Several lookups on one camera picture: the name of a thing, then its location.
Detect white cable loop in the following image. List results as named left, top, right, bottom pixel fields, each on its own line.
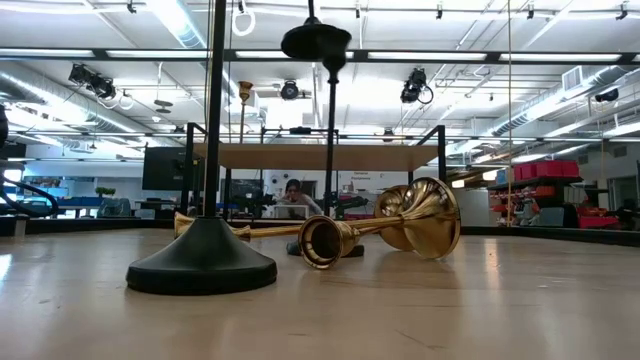
left=231, top=6, right=257, bottom=38

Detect red storage bin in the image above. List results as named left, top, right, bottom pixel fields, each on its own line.
left=578, top=214, right=622, bottom=230

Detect black wall monitor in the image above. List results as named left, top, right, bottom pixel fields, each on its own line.
left=141, top=145, right=207, bottom=192

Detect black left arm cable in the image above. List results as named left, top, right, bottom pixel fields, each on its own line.
left=0, top=174, right=61, bottom=220

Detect black candlestick holder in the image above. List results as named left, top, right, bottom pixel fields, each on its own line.
left=125, top=0, right=279, bottom=296
left=287, top=51, right=366, bottom=259
left=280, top=0, right=353, bottom=62

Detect dark shelf red bins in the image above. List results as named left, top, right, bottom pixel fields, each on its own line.
left=487, top=158, right=585, bottom=229

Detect wooden shelf black metal frame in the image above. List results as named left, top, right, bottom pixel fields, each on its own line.
left=178, top=122, right=449, bottom=242

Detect person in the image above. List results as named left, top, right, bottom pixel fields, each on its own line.
left=277, top=178, right=325, bottom=219

